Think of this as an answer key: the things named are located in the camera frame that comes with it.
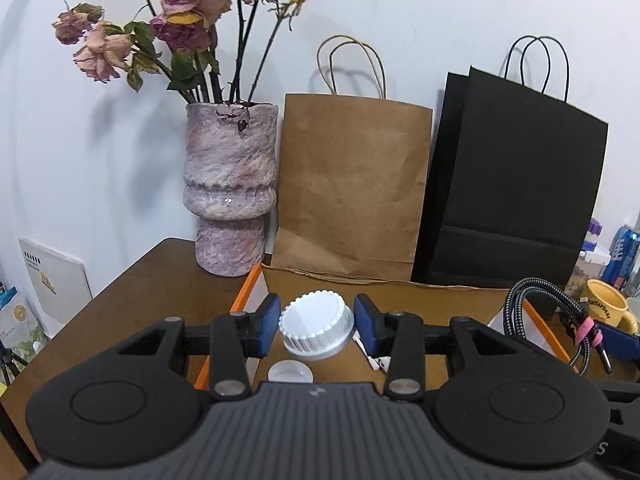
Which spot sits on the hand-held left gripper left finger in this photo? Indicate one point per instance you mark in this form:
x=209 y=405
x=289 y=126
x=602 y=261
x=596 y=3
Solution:
x=267 y=327

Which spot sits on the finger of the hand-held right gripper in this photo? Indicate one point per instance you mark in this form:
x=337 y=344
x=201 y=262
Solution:
x=620 y=337

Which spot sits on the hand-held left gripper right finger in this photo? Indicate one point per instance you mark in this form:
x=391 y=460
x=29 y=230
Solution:
x=366 y=329

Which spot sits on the large white ribbed lid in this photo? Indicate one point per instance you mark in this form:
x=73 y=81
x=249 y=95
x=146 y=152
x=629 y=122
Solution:
x=314 y=327

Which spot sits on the red cardboard box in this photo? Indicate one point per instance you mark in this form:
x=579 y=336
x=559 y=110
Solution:
x=465 y=305

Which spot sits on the pale green bowl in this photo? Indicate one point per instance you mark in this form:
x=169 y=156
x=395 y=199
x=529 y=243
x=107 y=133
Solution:
x=634 y=306

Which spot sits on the yellow bear mug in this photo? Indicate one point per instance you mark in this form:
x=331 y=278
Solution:
x=605 y=302

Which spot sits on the small white cap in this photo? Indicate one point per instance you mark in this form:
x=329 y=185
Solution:
x=290 y=372

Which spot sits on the blue drink can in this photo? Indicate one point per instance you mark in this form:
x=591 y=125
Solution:
x=622 y=255

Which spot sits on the purple lidded jar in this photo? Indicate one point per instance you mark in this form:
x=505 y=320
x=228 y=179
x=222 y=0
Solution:
x=593 y=232

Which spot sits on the brown paper bag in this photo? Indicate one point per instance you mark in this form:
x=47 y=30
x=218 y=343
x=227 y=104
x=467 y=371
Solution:
x=350 y=185

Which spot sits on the mottled purple vase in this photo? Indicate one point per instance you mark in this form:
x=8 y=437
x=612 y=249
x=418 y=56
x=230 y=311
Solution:
x=230 y=185

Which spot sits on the black paper bag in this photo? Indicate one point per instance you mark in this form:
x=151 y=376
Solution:
x=515 y=175

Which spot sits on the white card with yellow logo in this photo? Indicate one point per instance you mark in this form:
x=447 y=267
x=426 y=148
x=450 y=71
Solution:
x=55 y=280

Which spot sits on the black tripod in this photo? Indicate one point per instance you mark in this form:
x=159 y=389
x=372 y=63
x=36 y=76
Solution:
x=9 y=362

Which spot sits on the dried rose bouquet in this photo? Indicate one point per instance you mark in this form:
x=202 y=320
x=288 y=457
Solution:
x=190 y=15

